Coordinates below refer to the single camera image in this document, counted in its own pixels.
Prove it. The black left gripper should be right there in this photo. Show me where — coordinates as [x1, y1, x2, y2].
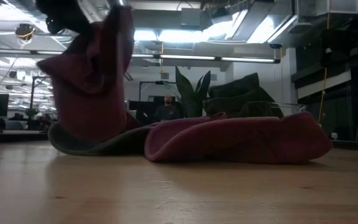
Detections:
[35, 0, 90, 34]

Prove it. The black round ceiling device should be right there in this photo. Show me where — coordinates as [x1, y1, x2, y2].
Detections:
[14, 23, 37, 41]

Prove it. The small distant green plant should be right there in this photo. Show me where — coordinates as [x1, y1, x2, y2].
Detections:
[24, 107, 40, 121]

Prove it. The grey ventilation box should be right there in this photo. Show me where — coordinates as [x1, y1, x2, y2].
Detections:
[180, 7, 204, 27]

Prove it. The long overhead light bar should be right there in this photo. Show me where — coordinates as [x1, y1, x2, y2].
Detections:
[0, 48, 282, 64]

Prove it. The person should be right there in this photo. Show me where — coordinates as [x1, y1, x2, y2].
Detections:
[152, 94, 181, 123]

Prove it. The green plant in white pot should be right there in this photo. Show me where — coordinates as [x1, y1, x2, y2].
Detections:
[175, 65, 213, 119]

